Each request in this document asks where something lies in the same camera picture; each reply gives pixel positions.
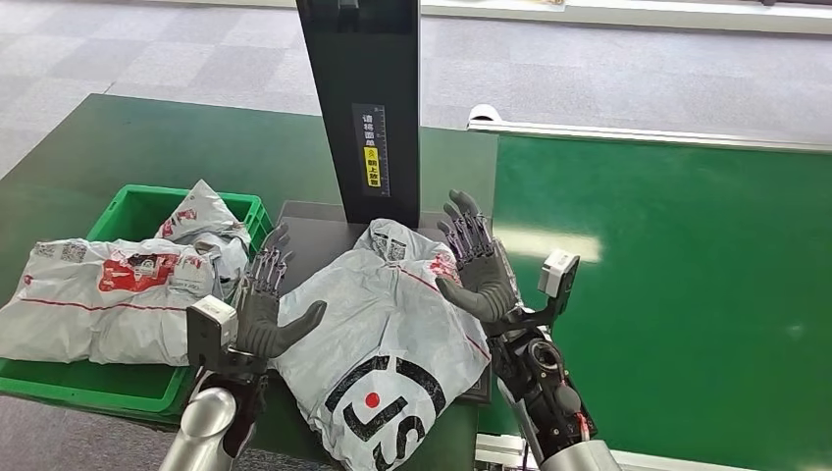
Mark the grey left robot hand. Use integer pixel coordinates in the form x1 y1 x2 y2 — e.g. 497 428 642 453
234 224 329 360

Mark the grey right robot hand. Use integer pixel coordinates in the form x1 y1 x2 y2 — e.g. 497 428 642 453
435 189 521 325

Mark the grey package with black print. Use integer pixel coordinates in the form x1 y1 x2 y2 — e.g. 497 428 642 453
269 218 494 471

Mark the small grey package red print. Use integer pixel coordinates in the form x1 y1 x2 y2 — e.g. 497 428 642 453
154 180 253 300

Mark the green plastic basket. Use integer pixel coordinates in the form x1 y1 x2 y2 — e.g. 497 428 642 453
0 183 275 415

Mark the large grey package red print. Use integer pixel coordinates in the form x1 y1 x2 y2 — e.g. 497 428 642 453
0 236 223 367

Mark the black weighing scale with column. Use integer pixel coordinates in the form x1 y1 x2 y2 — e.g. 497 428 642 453
259 0 494 405

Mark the white conveyor roller cap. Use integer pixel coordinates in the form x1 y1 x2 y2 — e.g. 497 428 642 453
467 103 503 131

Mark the black and yellow column label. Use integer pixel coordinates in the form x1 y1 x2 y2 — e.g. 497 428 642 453
351 102 391 198

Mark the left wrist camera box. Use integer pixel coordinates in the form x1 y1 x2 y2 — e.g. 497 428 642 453
186 295 239 372

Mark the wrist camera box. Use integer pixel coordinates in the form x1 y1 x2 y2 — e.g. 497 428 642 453
186 295 239 372
494 249 581 336

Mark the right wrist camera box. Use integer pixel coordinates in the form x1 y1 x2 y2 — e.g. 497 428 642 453
494 249 581 336

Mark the short aluminium conveyor frame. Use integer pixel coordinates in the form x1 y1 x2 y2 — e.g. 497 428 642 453
474 434 736 471

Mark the long aluminium conveyor rail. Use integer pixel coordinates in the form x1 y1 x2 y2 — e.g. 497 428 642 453
467 119 832 155

